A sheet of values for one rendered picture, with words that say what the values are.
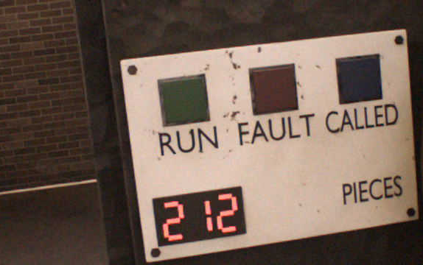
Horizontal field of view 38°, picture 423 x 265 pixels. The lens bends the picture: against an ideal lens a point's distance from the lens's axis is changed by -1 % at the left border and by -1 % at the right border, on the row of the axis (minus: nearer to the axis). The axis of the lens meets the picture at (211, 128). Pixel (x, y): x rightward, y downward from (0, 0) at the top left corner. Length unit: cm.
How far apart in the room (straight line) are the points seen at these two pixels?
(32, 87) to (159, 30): 602
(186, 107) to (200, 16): 8
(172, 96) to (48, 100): 603
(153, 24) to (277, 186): 18
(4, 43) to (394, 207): 613
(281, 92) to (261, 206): 10
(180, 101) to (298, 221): 15
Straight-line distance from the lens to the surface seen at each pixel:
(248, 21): 57
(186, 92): 54
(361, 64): 58
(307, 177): 57
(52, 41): 654
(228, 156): 55
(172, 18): 56
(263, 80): 55
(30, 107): 658
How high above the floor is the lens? 124
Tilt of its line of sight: 7 degrees down
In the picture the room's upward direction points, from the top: 6 degrees counter-clockwise
